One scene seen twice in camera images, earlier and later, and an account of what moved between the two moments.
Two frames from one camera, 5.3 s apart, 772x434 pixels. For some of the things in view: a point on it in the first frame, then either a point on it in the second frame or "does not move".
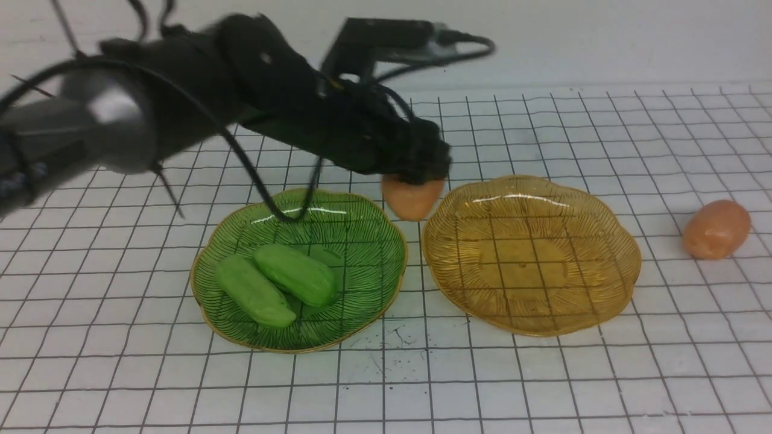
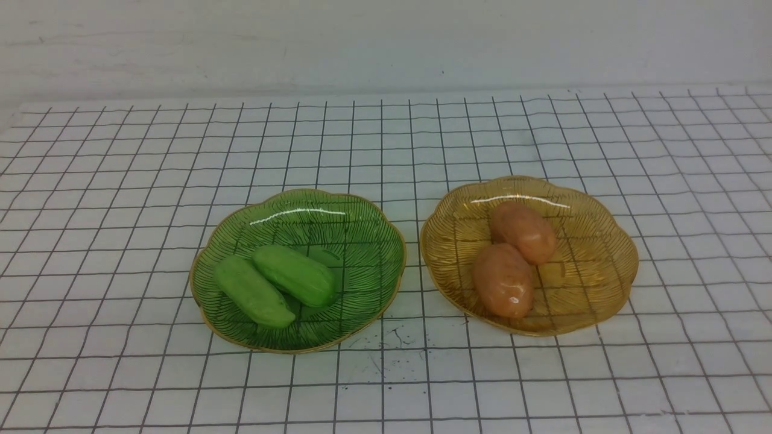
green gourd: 304,278 does not move
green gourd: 253,292 does not move
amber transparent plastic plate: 525,255 does not move
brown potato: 412,202 -> 502,281
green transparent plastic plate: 350,234 does not move
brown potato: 715,229 -> 520,226
